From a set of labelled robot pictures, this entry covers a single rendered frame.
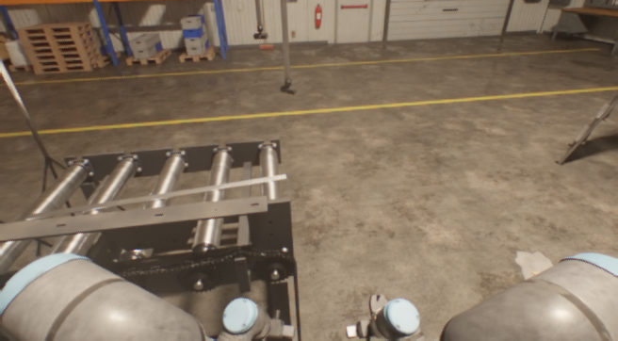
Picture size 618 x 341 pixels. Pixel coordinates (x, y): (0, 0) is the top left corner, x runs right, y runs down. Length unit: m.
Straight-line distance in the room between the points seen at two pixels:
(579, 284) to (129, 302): 0.55
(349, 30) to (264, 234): 9.39
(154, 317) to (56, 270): 0.15
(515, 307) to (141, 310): 0.45
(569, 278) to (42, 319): 0.64
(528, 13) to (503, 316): 12.95
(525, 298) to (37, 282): 0.61
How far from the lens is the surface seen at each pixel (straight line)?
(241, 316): 1.00
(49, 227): 1.40
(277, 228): 1.27
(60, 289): 0.52
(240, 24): 10.06
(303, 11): 10.07
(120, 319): 0.47
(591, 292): 0.52
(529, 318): 0.47
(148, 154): 2.25
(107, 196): 1.97
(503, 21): 12.69
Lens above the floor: 1.90
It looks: 29 degrees down
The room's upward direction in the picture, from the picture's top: 1 degrees counter-clockwise
